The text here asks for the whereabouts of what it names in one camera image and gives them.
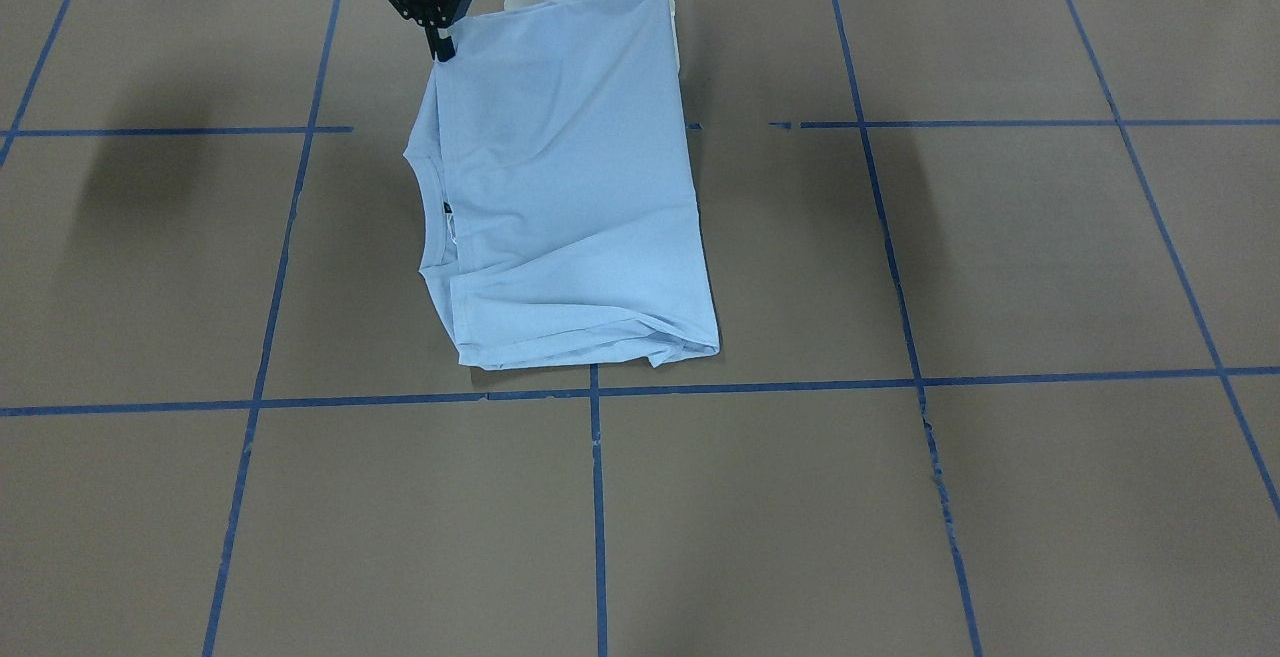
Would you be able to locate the brown paper table cover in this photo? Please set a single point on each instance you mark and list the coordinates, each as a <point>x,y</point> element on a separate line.
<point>997,288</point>

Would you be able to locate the light blue t-shirt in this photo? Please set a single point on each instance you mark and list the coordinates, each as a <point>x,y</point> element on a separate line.
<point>562,226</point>

